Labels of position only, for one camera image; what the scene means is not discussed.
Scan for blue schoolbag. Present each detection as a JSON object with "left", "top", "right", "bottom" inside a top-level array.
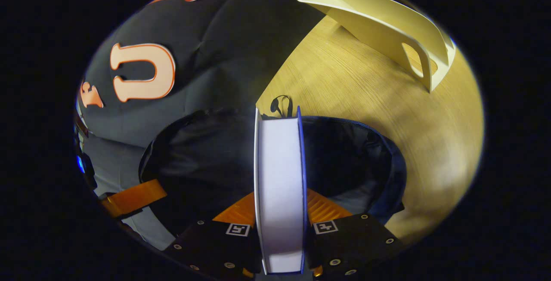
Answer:
[{"left": 139, "top": 95, "right": 408, "bottom": 239}]

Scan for black backdrop cloth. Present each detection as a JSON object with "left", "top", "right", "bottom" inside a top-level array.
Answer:
[{"left": 75, "top": 0, "right": 328, "bottom": 251}]

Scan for dark blue cover book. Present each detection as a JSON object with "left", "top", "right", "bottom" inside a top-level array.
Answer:
[{"left": 254, "top": 106, "right": 309, "bottom": 275}]

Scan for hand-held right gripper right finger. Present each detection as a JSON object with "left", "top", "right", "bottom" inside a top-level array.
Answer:
[{"left": 303, "top": 188, "right": 405, "bottom": 278}]

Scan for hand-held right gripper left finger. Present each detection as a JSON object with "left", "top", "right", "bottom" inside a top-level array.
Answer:
[{"left": 166, "top": 191, "right": 264, "bottom": 281}]

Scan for white bookshelf rack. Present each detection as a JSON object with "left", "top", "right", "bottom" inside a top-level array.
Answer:
[{"left": 296, "top": 0, "right": 457, "bottom": 93}]

